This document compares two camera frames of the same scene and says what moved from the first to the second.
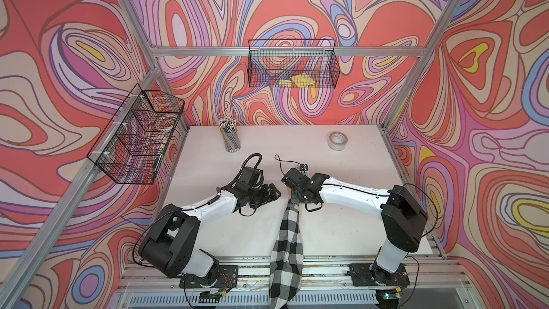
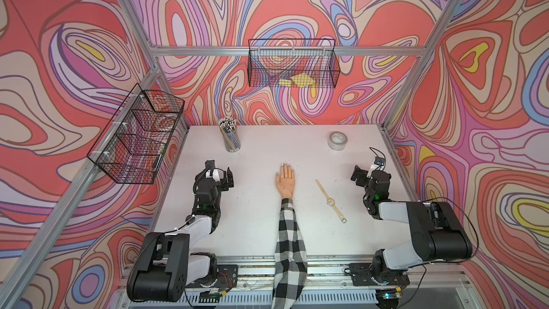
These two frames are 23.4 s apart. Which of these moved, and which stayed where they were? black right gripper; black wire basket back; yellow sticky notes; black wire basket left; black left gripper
Moved: black left gripper; black right gripper
Stayed: yellow sticky notes; black wire basket left; black wire basket back
